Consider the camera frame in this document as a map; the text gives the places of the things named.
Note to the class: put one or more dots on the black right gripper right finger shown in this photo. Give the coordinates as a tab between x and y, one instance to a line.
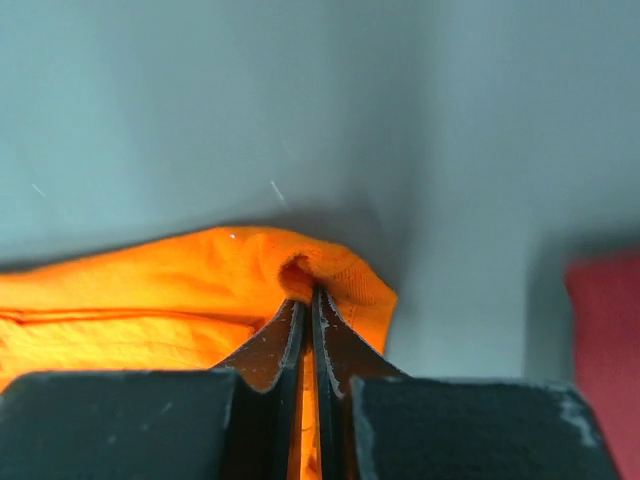
377	422

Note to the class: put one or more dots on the folded red t-shirt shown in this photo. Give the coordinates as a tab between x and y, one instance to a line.
604	293

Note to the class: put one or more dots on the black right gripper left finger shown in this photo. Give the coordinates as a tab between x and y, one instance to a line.
240	419

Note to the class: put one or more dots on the orange t-shirt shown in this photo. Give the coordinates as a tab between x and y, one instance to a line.
186	303

